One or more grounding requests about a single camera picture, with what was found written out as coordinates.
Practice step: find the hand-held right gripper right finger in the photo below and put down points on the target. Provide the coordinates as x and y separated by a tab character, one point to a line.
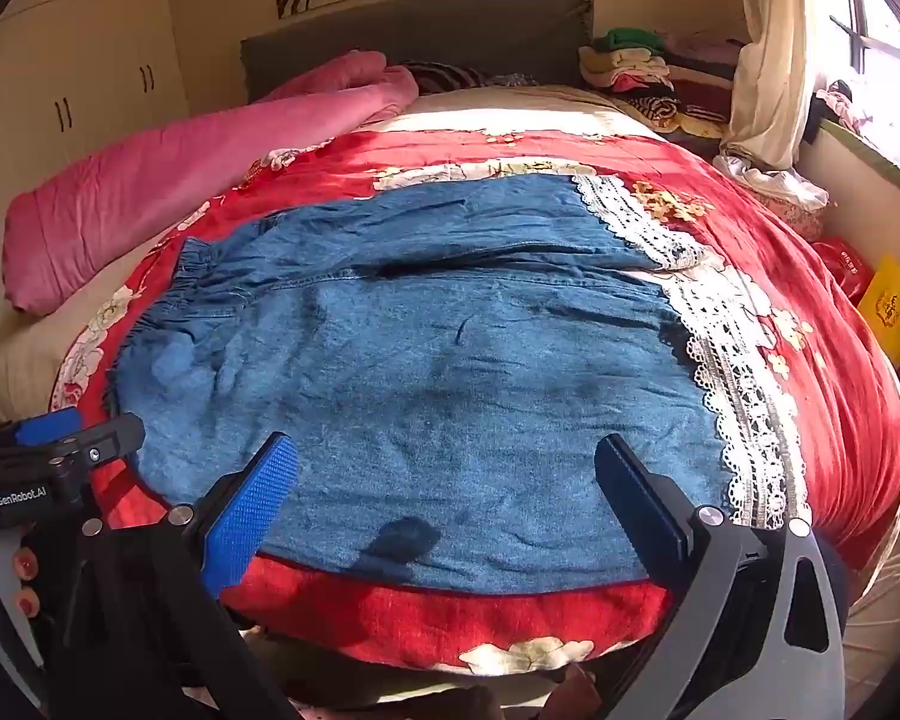
640	504

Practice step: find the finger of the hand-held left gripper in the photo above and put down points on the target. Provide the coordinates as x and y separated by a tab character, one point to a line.
49	426
112	439

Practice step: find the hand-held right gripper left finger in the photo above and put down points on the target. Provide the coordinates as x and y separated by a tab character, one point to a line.
249	504

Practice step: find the blue denim pants lace trim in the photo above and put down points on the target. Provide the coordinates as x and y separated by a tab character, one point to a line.
435	367

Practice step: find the person's left hand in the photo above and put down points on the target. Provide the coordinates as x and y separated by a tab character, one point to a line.
25	579

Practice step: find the red floral blanket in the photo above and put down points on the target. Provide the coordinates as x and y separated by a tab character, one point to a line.
817	315

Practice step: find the pink quilt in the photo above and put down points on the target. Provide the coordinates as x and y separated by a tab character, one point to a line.
165	172

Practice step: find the red bag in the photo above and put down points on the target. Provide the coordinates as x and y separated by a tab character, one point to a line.
844	270

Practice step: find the yellow box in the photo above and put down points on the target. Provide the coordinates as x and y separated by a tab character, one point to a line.
896	311

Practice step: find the cream wardrobe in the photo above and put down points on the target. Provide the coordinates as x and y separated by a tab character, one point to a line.
67	82

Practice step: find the white crumpled cloth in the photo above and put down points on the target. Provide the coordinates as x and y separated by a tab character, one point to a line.
769	178

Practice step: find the pile of folded clothes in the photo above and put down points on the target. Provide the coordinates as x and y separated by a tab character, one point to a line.
652	79

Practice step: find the crumpled pink cloth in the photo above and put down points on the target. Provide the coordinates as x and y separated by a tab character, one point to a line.
840	101

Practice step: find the striped pillow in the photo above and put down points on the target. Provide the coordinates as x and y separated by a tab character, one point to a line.
450	76

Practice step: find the cream curtain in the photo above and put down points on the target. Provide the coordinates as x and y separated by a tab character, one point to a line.
769	52

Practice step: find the grey headboard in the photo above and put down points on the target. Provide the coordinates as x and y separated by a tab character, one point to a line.
420	37

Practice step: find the window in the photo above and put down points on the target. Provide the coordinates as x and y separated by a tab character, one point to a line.
881	30

